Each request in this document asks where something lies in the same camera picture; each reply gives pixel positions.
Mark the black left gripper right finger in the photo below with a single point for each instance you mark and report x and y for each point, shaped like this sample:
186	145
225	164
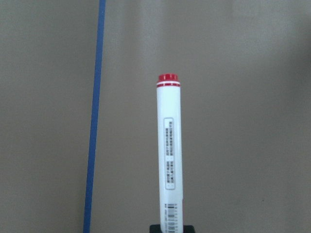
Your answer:
188	229

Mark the brown paper table mat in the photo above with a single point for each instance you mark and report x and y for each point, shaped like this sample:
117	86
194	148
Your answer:
245	72

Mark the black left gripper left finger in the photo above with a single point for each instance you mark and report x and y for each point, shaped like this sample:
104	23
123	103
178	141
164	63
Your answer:
155	228

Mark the white marker with red cap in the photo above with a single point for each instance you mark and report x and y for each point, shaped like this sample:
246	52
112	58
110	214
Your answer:
168	96

